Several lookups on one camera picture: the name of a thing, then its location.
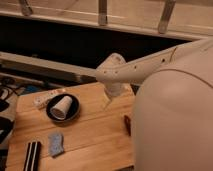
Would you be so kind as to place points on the wooden cutting board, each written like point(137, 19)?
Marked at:
point(94, 141)

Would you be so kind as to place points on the white power strip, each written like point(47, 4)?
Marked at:
point(42, 100)

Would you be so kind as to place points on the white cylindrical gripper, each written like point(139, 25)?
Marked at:
point(112, 90)

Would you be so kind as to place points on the left metal bracket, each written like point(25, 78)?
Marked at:
point(25, 8)

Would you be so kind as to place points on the middle metal bracket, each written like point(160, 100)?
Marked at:
point(102, 12)

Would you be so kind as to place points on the right metal bracket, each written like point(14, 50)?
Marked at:
point(166, 15)

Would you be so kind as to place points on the white paper cup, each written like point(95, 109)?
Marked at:
point(60, 109)

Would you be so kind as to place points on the dark brown oblong object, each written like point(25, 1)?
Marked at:
point(127, 122)

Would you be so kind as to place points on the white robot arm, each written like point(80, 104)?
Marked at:
point(172, 120)

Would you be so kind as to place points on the black white striped case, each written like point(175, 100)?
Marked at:
point(32, 156)

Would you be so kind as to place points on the black round plate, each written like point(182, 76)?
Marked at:
point(73, 110)

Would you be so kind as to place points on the metal bracket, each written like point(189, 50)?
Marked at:
point(25, 8)
point(166, 15)
point(102, 12)

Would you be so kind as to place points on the grey metal rail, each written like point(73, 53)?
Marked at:
point(48, 68)

